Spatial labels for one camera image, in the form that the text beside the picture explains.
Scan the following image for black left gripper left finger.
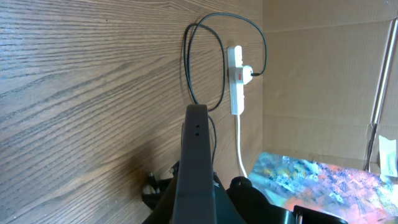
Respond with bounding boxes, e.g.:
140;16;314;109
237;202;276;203
141;174;178;224

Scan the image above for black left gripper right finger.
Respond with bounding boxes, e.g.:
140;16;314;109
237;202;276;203
213;174;245;224

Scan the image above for Samsung Galaxy smartphone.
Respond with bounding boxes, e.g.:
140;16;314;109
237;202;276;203
172;105;216;224

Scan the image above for black charger cable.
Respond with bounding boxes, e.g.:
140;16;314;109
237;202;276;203
182;12;268;166

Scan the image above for white charger plug adapter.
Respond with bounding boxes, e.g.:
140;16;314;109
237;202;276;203
242;65;253;85

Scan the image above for colourful patterned mat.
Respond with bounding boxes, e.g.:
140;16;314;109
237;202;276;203
249;152;397;223

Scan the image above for white power strip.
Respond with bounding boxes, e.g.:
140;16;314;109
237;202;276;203
227;45;244;116

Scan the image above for white power strip cord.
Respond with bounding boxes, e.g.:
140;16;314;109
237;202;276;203
235;114;249;179

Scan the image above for brown cardboard wall panel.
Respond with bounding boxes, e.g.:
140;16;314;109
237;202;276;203
262;0;397;173

